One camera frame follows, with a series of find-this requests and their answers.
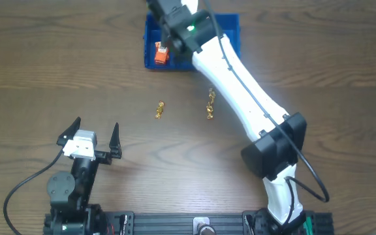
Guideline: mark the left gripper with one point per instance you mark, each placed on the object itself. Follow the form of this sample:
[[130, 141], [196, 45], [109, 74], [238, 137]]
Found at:
[[102, 157]]

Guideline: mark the gold candy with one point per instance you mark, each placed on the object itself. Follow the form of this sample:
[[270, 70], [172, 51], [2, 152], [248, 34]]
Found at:
[[211, 96], [159, 110], [209, 111]]

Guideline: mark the orange candy box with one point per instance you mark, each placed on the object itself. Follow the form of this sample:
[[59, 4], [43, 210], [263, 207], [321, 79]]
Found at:
[[167, 57], [161, 58]]

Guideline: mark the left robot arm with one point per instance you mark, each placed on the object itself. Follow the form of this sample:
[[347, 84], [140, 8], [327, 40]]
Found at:
[[60, 187]]

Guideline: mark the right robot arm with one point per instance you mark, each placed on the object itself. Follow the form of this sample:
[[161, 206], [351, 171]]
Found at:
[[233, 81]]

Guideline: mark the blue tray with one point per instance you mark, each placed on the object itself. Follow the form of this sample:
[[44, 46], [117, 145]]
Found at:
[[151, 42]]

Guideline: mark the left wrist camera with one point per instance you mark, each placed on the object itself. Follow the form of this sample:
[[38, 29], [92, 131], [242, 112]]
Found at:
[[81, 145]]

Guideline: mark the mounting rail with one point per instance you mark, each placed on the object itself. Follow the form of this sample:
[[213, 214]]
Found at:
[[168, 223]]

